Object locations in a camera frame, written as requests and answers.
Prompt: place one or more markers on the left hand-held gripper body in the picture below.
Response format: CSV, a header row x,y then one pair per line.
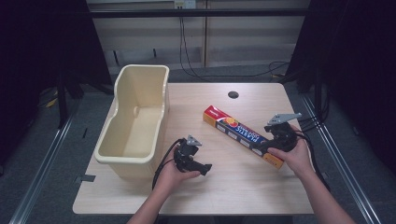
x,y
185,152

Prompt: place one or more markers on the person's left hand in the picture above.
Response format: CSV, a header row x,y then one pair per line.
x,y
169,177

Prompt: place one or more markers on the black tape strip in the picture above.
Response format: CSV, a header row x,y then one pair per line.
x,y
84,178

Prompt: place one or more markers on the cream plastic bin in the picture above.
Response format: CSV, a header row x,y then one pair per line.
x,y
140,130

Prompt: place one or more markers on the person's right hand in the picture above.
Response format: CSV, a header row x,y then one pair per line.
x,y
297,160

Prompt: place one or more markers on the black curtain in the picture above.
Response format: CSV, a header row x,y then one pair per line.
x,y
43,46
355,62

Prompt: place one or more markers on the metal floor rail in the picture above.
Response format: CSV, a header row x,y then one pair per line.
x,y
339,161
40,168

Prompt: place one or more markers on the black horizontal bar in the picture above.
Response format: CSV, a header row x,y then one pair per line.
x,y
199,12

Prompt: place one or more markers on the plastic wrap box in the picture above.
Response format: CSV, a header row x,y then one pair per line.
x,y
236,130

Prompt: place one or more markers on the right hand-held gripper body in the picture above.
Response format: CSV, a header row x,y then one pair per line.
x,y
285,137

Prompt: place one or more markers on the black metal stand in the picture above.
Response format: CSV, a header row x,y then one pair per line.
x,y
319,96
62,102

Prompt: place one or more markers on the white wall socket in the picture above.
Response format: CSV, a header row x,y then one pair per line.
x,y
185,3

